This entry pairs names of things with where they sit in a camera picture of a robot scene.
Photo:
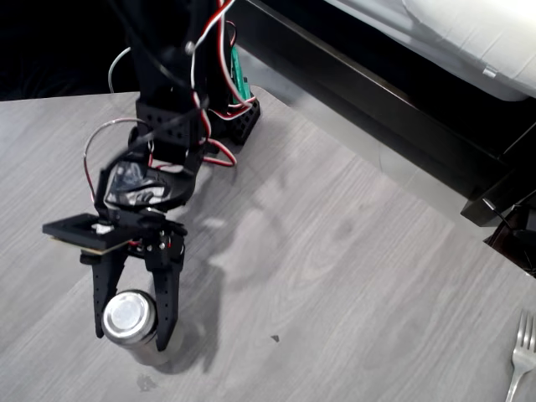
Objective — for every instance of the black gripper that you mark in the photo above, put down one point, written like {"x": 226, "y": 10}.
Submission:
{"x": 156, "y": 247}

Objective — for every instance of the stainless steel cup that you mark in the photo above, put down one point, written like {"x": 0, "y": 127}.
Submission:
{"x": 127, "y": 316}

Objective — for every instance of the black perforated arm base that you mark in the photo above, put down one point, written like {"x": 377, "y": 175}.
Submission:
{"x": 243, "y": 121}

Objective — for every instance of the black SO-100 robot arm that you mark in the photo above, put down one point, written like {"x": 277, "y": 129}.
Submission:
{"x": 167, "y": 67}

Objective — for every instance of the green circuit board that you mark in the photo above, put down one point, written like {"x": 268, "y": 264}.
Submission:
{"x": 239, "y": 77}

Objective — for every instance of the silver metal fork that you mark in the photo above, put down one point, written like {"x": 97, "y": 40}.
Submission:
{"x": 523, "y": 352}

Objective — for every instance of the white mattress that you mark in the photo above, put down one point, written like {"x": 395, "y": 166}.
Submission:
{"x": 460, "y": 33}

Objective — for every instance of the black gripper camera mount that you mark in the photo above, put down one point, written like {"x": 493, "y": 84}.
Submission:
{"x": 75, "y": 230}

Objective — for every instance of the black bed frame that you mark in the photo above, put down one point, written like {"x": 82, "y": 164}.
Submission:
{"x": 377, "y": 96}

